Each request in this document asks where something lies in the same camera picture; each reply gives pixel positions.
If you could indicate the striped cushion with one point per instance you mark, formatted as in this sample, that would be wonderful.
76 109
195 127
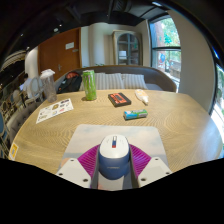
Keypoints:
108 81
135 81

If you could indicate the black framed window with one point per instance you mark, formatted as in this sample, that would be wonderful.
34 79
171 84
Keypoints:
166 53

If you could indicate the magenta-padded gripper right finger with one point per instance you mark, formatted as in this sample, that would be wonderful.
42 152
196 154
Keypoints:
155 171

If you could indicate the grey tufted sofa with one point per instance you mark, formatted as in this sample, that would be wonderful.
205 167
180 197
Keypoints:
160 78

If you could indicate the white and blue computer mouse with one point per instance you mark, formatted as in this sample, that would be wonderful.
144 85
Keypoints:
114 156

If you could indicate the group of round-backed chairs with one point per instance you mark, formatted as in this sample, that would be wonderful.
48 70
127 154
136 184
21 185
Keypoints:
10 106

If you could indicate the white door sign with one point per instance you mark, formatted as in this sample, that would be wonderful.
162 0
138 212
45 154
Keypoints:
69 45

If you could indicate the yellow and white code card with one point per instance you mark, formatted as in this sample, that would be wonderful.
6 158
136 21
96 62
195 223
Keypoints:
13 151

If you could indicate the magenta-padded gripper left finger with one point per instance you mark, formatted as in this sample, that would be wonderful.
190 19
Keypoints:
73 173

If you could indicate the brown wooden door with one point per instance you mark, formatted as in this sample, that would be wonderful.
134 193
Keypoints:
55 56

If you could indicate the black box with orange print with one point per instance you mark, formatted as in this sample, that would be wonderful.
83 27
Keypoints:
119 99

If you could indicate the green drink can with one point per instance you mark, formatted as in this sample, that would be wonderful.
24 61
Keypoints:
89 86

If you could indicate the black backpack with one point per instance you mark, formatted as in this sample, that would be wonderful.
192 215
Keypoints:
70 83

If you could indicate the person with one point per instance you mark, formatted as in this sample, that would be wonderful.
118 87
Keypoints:
26 83

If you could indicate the white plastic tube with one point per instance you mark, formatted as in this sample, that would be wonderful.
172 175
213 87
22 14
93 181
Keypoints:
142 96

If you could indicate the small teal pack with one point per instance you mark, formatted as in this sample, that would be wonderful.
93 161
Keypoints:
135 114

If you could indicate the glass door cabinet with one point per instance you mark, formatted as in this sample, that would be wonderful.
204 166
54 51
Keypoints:
128 48

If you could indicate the clear plastic shaker bottle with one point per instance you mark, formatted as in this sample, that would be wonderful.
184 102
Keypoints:
49 86

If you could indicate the white sticker sheet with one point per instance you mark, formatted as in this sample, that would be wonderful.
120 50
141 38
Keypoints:
54 110

